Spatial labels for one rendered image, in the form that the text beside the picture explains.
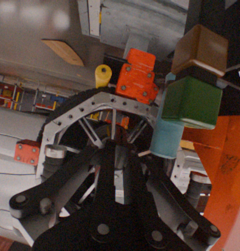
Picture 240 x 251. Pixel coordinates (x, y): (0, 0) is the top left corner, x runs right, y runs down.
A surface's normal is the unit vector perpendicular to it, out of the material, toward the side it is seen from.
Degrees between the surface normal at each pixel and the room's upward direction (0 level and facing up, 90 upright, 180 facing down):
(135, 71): 90
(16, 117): 90
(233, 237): 90
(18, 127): 90
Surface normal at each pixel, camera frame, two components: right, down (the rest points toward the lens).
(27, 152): 0.16, 0.06
